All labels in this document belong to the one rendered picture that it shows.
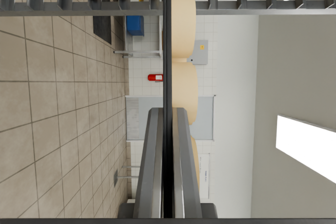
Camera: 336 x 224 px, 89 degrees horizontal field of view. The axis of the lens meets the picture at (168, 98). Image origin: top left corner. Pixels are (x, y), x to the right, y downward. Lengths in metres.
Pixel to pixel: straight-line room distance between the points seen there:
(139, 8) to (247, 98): 3.92
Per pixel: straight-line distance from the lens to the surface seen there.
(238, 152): 4.57
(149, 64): 3.97
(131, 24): 3.53
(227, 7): 0.63
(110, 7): 0.63
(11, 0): 0.78
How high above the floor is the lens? 1.00
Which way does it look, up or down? level
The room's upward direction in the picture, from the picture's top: 90 degrees clockwise
